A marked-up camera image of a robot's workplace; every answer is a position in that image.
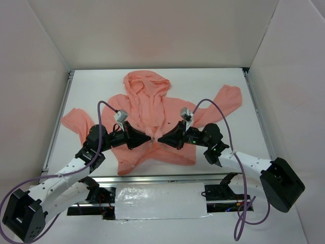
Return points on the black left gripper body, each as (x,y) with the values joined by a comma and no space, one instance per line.
(128,136)

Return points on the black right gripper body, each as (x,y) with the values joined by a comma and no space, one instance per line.
(181,136)

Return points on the pink hooded zip jacket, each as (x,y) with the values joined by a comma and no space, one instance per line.
(151,111)

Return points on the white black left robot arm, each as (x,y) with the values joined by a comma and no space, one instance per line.
(28,212)

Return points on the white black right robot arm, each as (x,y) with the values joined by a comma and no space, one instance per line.
(281,185)

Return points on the grey white left wrist camera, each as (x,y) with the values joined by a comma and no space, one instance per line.
(120,117)

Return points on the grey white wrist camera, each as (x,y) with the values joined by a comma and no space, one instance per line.
(120,117)
(187,116)

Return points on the grey white right wrist camera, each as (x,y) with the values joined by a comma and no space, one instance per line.
(187,116)

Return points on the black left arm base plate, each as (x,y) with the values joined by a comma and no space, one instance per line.
(101,198)

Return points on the aluminium table frame rail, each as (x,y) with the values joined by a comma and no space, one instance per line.
(45,167)

